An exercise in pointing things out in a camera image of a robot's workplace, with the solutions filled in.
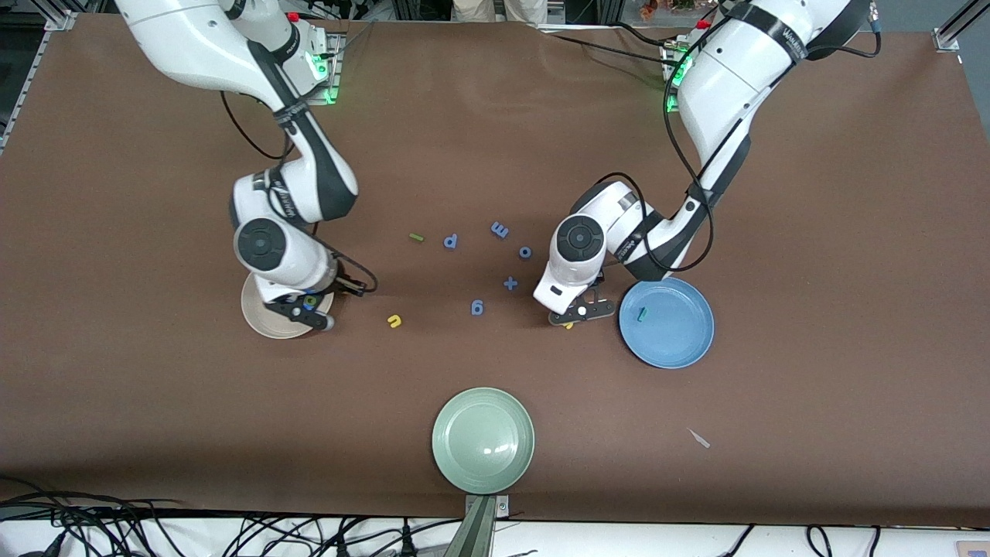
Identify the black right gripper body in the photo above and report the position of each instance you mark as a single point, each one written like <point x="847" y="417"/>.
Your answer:
<point x="343" y="281"/>

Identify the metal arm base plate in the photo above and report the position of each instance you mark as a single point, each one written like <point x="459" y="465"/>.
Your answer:
<point x="337" y="73"/>
<point x="670" y="104"/>

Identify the grey metal camera post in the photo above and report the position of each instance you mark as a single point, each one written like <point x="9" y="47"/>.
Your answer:
<point x="479" y="530"/>

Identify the beige round plate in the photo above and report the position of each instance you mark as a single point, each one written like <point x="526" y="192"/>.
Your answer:
<point x="267" y="321"/>

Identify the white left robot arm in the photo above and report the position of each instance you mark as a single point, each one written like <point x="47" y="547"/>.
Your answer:
<point x="735" y="85"/>

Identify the person in beige trousers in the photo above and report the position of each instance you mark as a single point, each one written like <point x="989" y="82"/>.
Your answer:
<point x="472" y="9"/>

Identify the small white paper scrap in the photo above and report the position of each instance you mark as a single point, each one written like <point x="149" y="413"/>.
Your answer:
<point x="700" y="439"/>

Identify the tan cardboard piece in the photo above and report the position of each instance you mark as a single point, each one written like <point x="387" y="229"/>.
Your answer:
<point x="974" y="549"/>

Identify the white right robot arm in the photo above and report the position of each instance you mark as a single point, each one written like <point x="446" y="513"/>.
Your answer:
<point x="193" y="39"/>

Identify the blue letter m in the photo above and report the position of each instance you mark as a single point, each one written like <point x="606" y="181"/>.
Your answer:
<point x="500" y="230"/>

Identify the green round plate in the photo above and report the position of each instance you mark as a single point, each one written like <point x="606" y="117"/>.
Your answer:
<point x="483" y="441"/>

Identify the blue round plate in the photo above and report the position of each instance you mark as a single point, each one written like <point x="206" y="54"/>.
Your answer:
<point x="673" y="340"/>

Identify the aluminium table frame rail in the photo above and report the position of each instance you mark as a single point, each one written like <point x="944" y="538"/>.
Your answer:
<point x="947" y="37"/>
<point x="60" y="22"/>

